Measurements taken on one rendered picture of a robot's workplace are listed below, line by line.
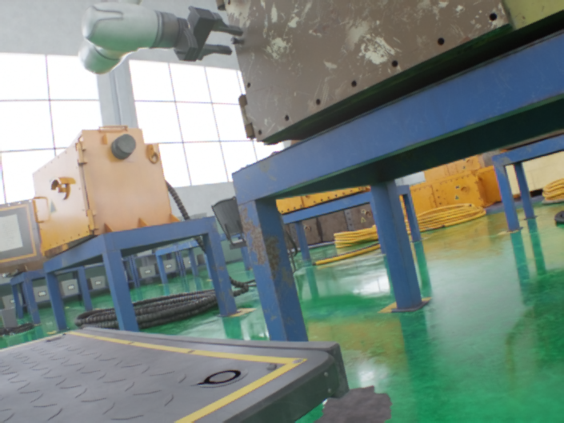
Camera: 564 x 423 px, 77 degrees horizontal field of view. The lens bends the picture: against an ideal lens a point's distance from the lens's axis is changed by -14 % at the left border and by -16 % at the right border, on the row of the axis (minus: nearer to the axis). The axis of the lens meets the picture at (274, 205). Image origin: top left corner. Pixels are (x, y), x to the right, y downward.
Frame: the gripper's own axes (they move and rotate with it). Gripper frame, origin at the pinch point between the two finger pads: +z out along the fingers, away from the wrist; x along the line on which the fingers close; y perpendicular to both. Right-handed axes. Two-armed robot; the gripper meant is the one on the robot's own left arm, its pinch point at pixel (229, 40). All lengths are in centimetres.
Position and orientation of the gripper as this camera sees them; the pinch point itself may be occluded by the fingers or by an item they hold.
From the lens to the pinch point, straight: 110.2
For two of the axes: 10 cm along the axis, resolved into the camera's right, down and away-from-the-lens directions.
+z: 7.3, -1.2, 6.7
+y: -4.8, -7.9, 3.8
